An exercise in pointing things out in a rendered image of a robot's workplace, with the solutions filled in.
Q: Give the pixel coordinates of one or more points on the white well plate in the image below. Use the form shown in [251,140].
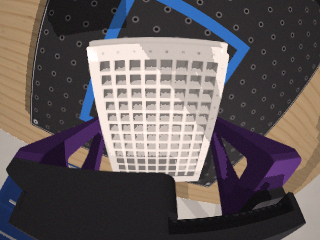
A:
[137,138]

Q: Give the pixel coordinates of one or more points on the blue tape outline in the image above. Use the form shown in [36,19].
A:
[187,10]

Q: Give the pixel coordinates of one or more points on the dark grey perforated base plate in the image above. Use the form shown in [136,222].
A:
[284,54]

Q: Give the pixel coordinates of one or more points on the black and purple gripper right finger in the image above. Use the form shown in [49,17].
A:
[269,164]

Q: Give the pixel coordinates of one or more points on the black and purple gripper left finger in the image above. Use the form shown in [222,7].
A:
[56,149]

